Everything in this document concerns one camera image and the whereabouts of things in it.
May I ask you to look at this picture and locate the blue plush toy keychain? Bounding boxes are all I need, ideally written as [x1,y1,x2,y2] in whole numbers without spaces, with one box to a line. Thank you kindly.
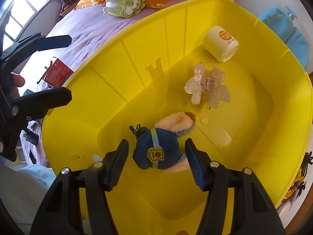
[130,111,196,174]

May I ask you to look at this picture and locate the person's left hand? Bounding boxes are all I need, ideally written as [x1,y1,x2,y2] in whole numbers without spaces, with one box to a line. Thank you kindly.
[10,72,25,99]

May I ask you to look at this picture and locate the green cabbage plush toy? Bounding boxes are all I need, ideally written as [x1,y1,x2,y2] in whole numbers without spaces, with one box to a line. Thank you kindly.
[103,0,145,18]

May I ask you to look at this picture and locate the yellow plastic bin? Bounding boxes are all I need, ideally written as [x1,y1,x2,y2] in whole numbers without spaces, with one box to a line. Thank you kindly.
[31,0,312,234]

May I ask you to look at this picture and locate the purple bed sheet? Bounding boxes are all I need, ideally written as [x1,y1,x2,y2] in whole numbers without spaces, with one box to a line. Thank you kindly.
[14,0,196,169]

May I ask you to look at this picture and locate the black hair tie bundle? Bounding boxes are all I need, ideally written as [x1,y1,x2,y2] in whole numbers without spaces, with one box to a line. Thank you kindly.
[295,151,313,196]

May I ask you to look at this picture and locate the blue office chair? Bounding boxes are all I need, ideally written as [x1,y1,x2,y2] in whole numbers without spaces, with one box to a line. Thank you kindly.
[258,6,310,71]

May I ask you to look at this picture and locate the red paper box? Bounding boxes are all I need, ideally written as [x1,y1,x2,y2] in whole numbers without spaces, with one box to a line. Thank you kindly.
[43,58,74,88]

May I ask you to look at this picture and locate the window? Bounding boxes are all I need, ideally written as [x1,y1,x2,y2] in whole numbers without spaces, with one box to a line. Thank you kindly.
[3,0,49,49]

